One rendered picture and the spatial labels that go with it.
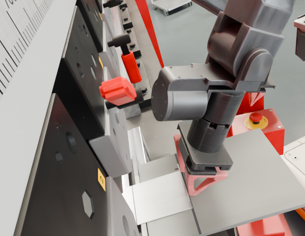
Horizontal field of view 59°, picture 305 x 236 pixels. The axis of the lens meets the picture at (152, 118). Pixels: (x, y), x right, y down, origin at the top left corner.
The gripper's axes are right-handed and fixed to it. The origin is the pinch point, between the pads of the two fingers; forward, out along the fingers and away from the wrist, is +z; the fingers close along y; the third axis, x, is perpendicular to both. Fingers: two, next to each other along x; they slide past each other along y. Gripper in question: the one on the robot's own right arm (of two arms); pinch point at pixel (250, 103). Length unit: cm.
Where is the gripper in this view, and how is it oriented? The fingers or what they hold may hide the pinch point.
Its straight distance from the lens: 99.2
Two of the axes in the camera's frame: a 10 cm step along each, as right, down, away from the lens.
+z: 0.0, 7.8, 6.3
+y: -10.0, 0.1, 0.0
